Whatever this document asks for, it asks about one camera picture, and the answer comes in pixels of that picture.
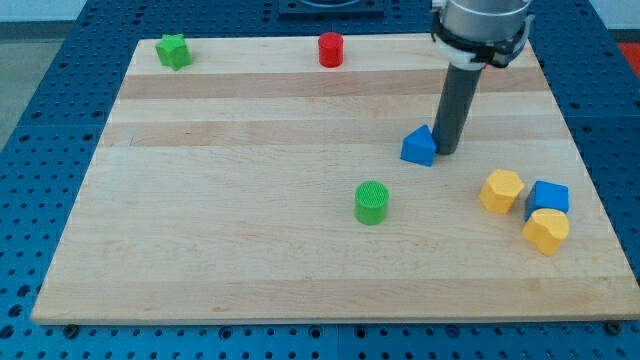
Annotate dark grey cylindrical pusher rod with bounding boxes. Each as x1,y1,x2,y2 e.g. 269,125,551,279
432,64,482,155

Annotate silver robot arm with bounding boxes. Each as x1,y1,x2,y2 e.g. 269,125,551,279
431,0,534,155

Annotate blue triangle block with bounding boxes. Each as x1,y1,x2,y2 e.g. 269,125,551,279
400,125,436,167

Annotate yellow hexagon block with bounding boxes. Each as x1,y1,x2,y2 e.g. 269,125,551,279
479,169,525,214

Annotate red cylinder block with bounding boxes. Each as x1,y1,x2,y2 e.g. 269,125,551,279
318,32,344,68

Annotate blue cube block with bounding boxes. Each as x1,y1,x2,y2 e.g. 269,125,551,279
524,180,570,221

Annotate green cylinder block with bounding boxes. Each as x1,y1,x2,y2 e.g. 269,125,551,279
354,180,390,225

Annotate yellow heart block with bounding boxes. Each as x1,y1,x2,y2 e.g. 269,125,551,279
522,208,570,256

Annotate light wooden board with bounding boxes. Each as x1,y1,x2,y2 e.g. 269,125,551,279
31,34,639,325

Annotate green star block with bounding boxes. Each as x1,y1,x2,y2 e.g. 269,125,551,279
155,34,192,71

